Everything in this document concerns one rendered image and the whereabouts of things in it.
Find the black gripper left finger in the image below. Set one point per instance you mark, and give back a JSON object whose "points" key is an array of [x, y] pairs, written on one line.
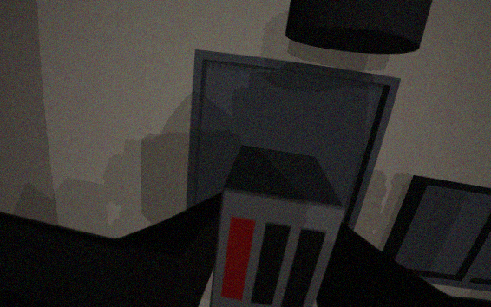
{"points": [[164, 265]]}

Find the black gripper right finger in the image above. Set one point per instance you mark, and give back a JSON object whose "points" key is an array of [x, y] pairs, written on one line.
{"points": [[359, 275]]}

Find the dark grey tray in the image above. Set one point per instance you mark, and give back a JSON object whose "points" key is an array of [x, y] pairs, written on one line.
{"points": [[337, 115]]}

